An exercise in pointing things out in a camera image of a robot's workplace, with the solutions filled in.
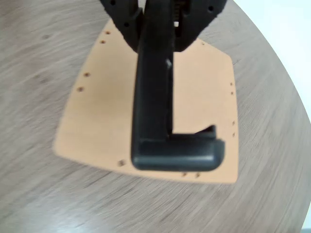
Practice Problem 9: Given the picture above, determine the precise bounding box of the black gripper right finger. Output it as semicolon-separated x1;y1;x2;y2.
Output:
173;0;229;53

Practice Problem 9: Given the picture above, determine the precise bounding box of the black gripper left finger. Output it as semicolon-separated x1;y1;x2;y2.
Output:
99;0;147;52

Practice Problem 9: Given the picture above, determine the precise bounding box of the black U-shaped block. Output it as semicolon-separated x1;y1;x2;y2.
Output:
131;0;226;173

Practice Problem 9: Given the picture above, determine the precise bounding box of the tan square board with holes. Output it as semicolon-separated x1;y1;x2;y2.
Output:
53;17;240;186

